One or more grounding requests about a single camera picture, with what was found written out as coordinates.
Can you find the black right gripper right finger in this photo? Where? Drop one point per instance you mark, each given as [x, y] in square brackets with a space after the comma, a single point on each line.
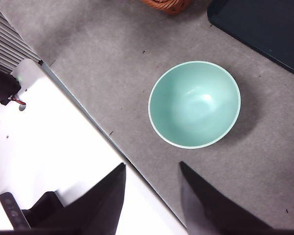
[210, 213]

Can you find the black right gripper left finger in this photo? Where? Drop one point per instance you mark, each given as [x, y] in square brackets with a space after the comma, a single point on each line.
[95, 208]

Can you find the brown wicker basket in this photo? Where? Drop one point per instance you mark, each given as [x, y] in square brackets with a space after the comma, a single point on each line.
[169, 6]

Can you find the grey camera bar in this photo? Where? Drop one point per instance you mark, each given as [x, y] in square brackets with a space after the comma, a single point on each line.
[13, 210]

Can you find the black rectangular tray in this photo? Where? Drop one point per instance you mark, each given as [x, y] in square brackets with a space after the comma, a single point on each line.
[264, 29]

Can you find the grey ribbed panel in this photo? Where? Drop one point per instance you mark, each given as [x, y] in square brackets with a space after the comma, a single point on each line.
[5, 44]

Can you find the teal ribbed bowl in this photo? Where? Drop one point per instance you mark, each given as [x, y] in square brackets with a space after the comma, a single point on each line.
[193, 110]

